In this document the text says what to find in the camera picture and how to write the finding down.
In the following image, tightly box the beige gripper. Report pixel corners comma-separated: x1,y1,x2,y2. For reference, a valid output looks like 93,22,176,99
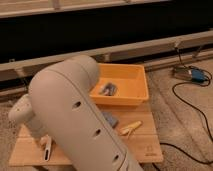
32,123,47,140

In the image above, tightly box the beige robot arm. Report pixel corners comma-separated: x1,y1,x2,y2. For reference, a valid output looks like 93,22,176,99
9,55,143,171

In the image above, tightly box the grey object in bin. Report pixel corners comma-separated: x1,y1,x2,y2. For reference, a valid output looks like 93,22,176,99
99,82,117,96

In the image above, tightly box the yellow banana toy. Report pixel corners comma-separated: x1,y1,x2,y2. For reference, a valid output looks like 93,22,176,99
120,121,142,137

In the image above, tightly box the orange plastic bin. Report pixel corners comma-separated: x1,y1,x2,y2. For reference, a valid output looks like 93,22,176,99
90,63,149,106

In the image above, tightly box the blue power box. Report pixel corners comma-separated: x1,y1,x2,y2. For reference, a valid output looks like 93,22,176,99
172,66,206,83

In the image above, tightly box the black cable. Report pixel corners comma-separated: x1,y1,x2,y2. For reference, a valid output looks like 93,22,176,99
159,46,213,165

